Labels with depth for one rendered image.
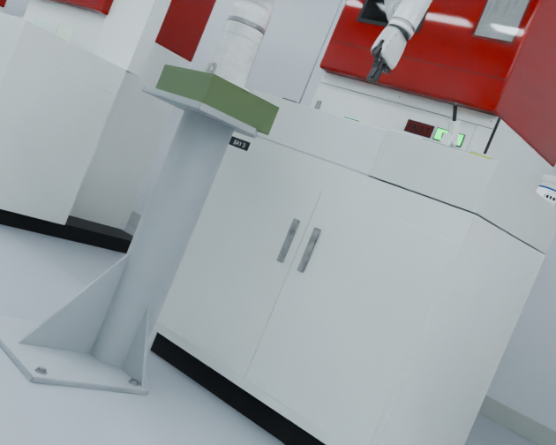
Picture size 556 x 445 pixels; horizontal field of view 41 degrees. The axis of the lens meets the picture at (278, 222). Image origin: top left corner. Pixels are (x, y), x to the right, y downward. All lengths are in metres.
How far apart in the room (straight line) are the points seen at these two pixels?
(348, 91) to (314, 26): 2.28
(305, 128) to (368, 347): 0.72
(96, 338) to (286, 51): 3.48
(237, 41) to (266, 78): 3.20
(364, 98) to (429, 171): 1.00
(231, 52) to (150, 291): 0.74
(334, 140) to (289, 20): 3.29
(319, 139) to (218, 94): 0.38
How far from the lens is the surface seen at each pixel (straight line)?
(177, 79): 2.20
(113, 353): 2.25
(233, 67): 2.20
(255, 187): 2.37
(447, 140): 2.38
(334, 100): 3.09
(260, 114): 2.18
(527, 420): 4.09
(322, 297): 2.15
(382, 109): 2.96
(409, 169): 2.09
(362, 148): 2.19
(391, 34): 2.31
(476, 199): 1.99
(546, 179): 2.53
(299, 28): 5.39
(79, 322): 2.23
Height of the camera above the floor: 0.67
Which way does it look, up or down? 2 degrees down
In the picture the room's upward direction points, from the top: 22 degrees clockwise
